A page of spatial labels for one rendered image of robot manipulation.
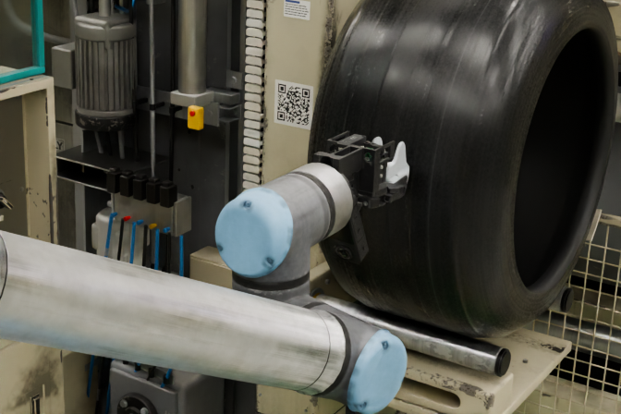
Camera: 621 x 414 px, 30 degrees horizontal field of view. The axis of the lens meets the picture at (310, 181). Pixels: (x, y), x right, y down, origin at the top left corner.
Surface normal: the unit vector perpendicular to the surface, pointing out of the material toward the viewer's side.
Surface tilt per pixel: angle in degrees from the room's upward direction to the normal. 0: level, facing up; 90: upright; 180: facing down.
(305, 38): 90
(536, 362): 0
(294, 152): 90
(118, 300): 70
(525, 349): 0
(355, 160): 90
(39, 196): 90
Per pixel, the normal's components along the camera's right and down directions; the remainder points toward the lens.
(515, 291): 0.76, 0.36
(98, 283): 0.75, -0.34
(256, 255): -0.53, 0.18
